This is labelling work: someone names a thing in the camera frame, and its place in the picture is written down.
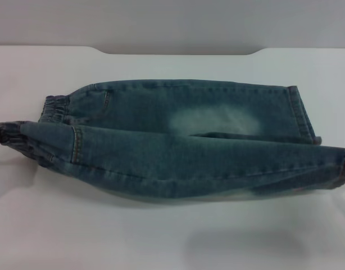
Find blue denim shorts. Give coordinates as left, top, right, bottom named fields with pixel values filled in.
left=0, top=81, right=345, bottom=203

